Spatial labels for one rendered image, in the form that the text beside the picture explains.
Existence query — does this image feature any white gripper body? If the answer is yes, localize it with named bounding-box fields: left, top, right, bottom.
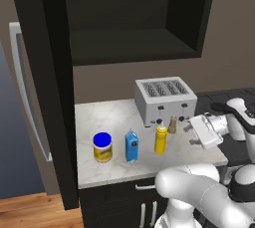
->
left=189, top=114, right=224, bottom=151

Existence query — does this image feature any tan pepper shaker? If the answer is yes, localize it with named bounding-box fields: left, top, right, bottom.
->
left=167, top=115, right=178, bottom=134

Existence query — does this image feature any yellow squeeze bottle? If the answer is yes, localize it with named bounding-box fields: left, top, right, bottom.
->
left=153, top=120, right=168, bottom=155

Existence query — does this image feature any black hob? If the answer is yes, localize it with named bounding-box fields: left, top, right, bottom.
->
left=193, top=87, right=255, bottom=168

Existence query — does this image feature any silver four-slot toaster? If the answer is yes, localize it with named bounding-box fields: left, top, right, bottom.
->
left=133, top=76, right=198, bottom=128

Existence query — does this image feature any blue drink carton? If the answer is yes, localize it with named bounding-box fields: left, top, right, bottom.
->
left=125, top=127, right=139, bottom=164

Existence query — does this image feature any yellow jar with blue lid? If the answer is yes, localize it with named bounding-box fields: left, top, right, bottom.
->
left=92, top=131, right=114, bottom=163

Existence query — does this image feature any black drawer front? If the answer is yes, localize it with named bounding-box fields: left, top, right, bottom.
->
left=78, top=176, right=161, bottom=202

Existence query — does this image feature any black cupboard door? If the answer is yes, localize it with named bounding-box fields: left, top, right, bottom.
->
left=79, top=194, right=172, bottom=228

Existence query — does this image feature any tall black side panel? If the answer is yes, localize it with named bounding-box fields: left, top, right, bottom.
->
left=7, top=0, right=81, bottom=211

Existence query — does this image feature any grey fridge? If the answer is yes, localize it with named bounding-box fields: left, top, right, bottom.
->
left=0, top=22, right=63, bottom=200

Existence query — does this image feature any silver drawer handle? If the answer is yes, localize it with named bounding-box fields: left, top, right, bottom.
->
left=134, top=183, right=157, bottom=192

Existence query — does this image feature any silver cupboard door handle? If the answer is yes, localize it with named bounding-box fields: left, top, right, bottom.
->
left=138, top=202, right=147, bottom=228
left=150, top=200, right=158, bottom=228

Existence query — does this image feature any open black wall cabinet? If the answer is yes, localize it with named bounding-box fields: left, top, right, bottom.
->
left=60, top=0, right=219, bottom=68

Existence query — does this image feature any silver fridge handle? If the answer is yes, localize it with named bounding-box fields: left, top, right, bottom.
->
left=8, top=21, right=54, bottom=163

